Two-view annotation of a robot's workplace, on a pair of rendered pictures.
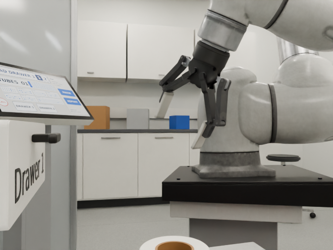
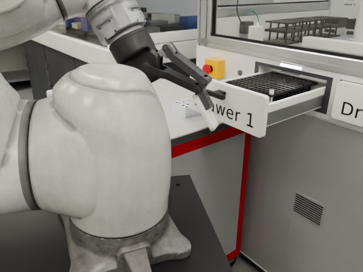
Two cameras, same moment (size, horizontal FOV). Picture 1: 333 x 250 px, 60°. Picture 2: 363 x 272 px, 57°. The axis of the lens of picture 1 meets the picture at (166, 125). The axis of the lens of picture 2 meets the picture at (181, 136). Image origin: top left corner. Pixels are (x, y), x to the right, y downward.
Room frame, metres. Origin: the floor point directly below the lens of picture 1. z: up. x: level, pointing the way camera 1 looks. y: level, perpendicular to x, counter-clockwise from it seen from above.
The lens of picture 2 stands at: (1.21, -0.23, 1.18)
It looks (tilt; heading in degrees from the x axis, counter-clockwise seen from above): 24 degrees down; 159
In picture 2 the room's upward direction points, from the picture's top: straight up
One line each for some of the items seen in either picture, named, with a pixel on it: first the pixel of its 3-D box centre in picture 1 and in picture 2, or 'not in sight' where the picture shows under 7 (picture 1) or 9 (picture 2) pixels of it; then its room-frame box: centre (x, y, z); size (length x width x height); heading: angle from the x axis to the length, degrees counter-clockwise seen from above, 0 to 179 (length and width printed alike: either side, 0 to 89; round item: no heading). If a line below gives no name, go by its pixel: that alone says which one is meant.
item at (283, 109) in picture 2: not in sight; (272, 93); (0.36, 0.40, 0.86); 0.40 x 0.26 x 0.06; 106
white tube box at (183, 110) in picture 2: not in sight; (192, 106); (0.16, 0.22, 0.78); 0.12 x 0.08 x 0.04; 105
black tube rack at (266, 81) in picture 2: not in sight; (270, 92); (0.36, 0.40, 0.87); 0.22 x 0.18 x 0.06; 106
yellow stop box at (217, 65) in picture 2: not in sight; (214, 68); (0.03, 0.36, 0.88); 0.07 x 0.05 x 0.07; 16
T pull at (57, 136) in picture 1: (46, 138); (217, 93); (0.43, 0.18, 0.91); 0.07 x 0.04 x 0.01; 16
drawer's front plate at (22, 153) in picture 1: (26, 159); (224, 102); (0.42, 0.20, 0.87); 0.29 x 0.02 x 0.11; 16
